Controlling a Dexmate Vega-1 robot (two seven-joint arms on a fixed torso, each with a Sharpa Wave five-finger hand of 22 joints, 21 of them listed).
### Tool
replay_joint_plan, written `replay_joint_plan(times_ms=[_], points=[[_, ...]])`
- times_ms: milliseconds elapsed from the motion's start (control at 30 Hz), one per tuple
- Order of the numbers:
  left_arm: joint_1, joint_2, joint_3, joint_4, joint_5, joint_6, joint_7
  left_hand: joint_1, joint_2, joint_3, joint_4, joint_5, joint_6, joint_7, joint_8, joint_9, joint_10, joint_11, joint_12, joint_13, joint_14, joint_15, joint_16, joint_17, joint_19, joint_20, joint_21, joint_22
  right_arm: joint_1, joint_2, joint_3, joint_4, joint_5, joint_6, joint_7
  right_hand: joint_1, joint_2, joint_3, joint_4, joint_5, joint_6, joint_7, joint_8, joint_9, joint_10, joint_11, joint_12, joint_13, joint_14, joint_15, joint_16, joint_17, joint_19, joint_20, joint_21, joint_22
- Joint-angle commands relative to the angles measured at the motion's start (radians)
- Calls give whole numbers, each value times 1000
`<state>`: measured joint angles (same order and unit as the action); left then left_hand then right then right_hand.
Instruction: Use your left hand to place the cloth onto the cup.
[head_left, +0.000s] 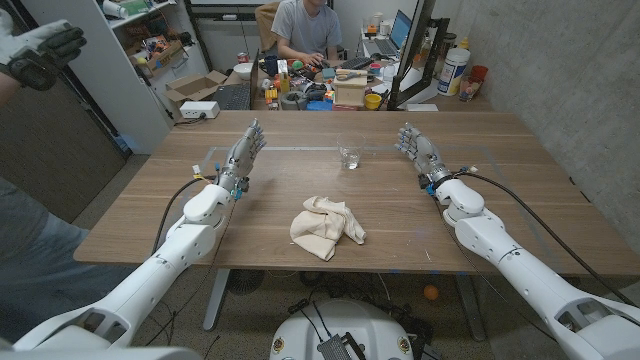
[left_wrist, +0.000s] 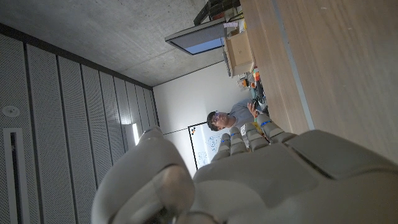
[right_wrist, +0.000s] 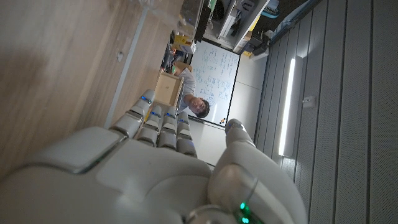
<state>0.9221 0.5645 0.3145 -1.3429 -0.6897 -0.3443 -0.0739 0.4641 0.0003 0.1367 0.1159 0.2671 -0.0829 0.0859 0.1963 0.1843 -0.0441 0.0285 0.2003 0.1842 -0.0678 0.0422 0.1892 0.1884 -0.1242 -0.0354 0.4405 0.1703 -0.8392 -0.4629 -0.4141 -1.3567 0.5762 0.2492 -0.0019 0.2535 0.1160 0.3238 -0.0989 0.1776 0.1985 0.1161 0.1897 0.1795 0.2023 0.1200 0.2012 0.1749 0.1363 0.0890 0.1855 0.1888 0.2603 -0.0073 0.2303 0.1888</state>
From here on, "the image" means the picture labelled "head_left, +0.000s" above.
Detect glass with colourful items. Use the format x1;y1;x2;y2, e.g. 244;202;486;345
458;74;483;103

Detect open cardboard box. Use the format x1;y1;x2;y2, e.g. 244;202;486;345
163;69;229;104

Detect small wooden box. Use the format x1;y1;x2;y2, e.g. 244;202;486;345
332;68;369;108

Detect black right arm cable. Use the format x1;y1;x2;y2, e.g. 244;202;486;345
453;170;639;307

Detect black monitor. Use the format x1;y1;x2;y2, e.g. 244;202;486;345
387;0;436;111

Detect black round fan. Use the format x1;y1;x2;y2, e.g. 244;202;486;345
227;268;266;296

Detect black laptop keyboard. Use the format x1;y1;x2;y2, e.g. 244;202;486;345
212;82;253;112

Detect seated person grey shirt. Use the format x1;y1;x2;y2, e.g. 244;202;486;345
271;0;344;67

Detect cardboard box with toys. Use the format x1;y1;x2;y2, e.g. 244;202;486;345
127;34;186;79

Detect white shelf unit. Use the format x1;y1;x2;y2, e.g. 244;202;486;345
22;0;211;155

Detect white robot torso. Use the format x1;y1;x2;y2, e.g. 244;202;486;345
269;298;415;360

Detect operator white black glove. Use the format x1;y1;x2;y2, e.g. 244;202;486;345
0;9;89;92

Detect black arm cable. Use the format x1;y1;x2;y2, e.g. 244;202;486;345
151;173;221;254
453;170;639;307

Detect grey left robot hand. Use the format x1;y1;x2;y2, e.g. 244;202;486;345
217;118;268;194

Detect white canister blue label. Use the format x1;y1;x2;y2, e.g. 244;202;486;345
437;47;472;97

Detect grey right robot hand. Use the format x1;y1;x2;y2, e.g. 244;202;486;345
393;122;454;189

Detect white power strip box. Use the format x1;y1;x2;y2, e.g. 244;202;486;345
178;100;221;120

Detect black monitor stand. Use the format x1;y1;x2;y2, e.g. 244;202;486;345
424;17;451;91

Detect brown chair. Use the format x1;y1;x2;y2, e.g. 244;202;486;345
254;1;282;54

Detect operator bare forearm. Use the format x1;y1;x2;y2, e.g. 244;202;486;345
0;72;24;109

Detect black desktop keyboard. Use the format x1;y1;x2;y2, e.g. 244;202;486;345
339;55;375;71

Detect grey tape roll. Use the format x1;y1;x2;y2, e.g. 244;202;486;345
279;90;309;111

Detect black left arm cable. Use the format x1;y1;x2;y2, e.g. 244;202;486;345
151;173;221;254

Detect beige cloth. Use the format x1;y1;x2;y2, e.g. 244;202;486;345
289;195;368;262

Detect grey table leg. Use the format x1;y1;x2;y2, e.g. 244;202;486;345
202;268;231;332
453;273;487;343

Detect open silver laptop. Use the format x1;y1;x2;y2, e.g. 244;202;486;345
362;8;414;57

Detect clear glass cup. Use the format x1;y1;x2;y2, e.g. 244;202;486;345
336;131;367;171

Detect operator blue jeans leg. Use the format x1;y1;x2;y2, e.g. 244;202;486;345
0;177;136;346

